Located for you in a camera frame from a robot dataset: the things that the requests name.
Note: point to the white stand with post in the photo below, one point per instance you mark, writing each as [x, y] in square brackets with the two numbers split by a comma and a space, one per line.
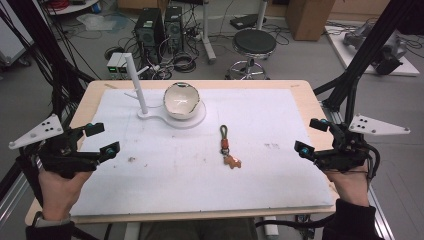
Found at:
[140, 90]

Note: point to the white ceramic bowl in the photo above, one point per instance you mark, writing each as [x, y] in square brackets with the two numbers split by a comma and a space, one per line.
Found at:
[181, 100]

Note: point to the black round stool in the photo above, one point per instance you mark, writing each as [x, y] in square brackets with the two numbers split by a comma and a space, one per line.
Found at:
[254, 42]

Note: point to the black metal frame stand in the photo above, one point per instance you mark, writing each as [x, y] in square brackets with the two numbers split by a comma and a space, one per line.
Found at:
[40, 50]
[363, 53]

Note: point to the white foam mat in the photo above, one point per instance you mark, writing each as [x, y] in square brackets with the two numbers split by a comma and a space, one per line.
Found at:
[200, 180]

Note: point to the grey robot device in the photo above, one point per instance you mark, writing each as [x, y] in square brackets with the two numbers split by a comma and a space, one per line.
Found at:
[386, 50]

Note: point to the white power supply unit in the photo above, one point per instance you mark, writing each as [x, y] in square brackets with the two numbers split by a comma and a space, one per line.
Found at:
[124, 65]
[113, 63]

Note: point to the round white table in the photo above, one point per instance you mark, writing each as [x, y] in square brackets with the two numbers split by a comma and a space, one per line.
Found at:
[71, 7]

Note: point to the black flat case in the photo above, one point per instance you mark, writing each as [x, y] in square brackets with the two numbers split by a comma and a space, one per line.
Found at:
[246, 21]

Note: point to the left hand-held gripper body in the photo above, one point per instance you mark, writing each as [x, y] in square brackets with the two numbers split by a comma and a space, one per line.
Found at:
[58, 156]

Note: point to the white table leg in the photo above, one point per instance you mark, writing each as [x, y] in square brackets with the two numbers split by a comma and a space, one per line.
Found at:
[261, 13]
[207, 33]

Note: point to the black computer tower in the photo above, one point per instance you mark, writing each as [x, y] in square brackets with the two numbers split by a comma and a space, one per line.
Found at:
[148, 30]
[174, 26]

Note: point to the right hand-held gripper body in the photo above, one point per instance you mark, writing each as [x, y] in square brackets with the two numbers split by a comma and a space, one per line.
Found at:
[350, 150]

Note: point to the clear plastic sheet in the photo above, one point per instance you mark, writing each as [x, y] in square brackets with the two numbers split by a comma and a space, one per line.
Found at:
[100, 21]

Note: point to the white floor board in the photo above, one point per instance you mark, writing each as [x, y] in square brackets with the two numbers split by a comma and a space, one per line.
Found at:
[408, 68]

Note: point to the aluminium rail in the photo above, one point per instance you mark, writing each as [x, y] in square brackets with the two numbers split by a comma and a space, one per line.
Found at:
[381, 216]
[11, 203]

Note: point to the person's right hand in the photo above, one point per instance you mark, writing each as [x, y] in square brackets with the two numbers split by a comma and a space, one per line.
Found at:
[350, 186]

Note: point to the cardboard box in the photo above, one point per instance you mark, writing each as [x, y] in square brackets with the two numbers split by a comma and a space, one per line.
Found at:
[310, 18]

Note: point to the person's left hand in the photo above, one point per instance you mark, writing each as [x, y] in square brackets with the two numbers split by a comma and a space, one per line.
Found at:
[60, 193]

